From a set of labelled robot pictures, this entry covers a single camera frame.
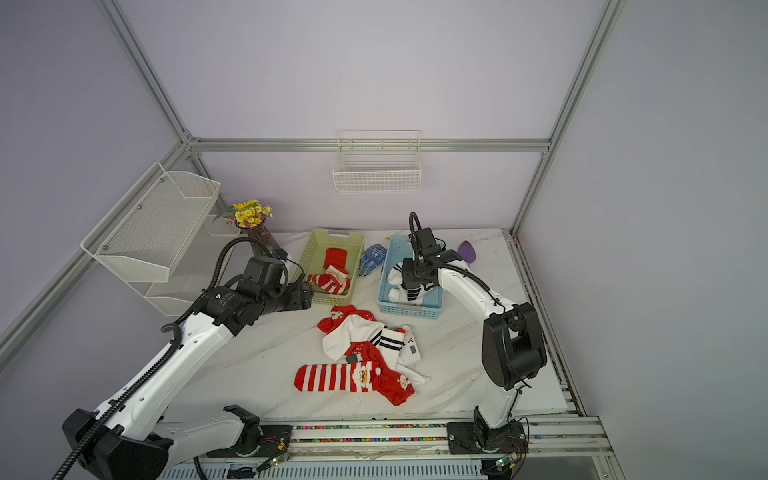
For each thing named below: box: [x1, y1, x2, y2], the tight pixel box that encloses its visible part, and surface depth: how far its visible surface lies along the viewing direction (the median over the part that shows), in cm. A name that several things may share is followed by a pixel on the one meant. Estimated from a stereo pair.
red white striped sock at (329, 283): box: [307, 274, 351, 295], surface depth 103 cm
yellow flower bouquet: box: [213, 199, 273, 228], surface depth 95 cm
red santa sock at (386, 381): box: [345, 341, 415, 406], surface depth 83 cm
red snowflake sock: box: [324, 247, 349, 284], surface depth 113 cm
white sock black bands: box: [401, 284, 433, 305], surface depth 100 cm
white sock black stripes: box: [370, 326, 429, 384], surface depth 87 cm
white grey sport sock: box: [387, 262, 409, 303], surface depth 103 cm
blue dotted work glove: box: [359, 244, 387, 277], surface depth 113 cm
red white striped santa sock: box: [293, 362, 376, 392], surface depth 84 cm
